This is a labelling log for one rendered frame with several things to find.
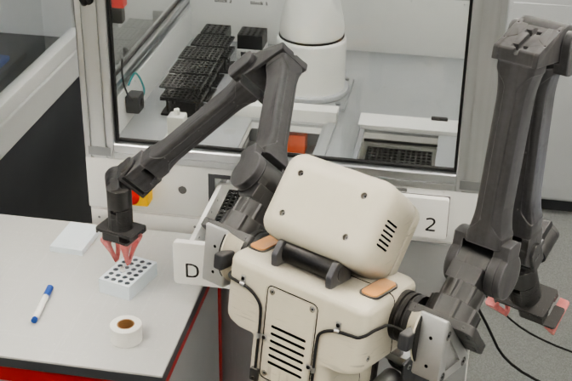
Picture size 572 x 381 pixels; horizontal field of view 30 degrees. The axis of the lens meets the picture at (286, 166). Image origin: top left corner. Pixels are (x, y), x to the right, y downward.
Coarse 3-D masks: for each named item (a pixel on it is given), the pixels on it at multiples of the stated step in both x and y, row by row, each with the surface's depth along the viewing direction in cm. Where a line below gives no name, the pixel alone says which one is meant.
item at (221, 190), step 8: (224, 184) 272; (216, 192) 268; (224, 192) 273; (216, 200) 267; (208, 208) 261; (216, 208) 268; (208, 216) 259; (200, 224) 254; (200, 232) 253; (200, 240) 254
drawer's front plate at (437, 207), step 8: (416, 200) 260; (424, 200) 260; (432, 200) 260; (440, 200) 259; (448, 200) 259; (424, 208) 261; (432, 208) 261; (440, 208) 260; (448, 208) 260; (424, 216) 262; (432, 216) 262; (440, 216) 261; (424, 224) 263; (440, 224) 262; (416, 232) 264; (424, 232) 264; (432, 232) 264; (440, 232) 263
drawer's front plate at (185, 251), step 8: (176, 240) 241; (184, 240) 241; (192, 240) 241; (176, 248) 241; (184, 248) 240; (192, 248) 240; (200, 248) 240; (176, 256) 242; (184, 256) 241; (192, 256) 241; (200, 256) 240; (176, 264) 243; (184, 264) 242; (200, 264) 241; (176, 272) 244; (184, 272) 243; (192, 272) 243; (200, 272) 242; (176, 280) 245; (184, 280) 244; (192, 280) 244; (200, 280) 243
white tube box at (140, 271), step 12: (120, 264) 256; (132, 264) 255; (144, 264) 256; (156, 264) 257; (108, 276) 251; (120, 276) 251; (132, 276) 251; (144, 276) 252; (108, 288) 250; (120, 288) 248; (132, 288) 248
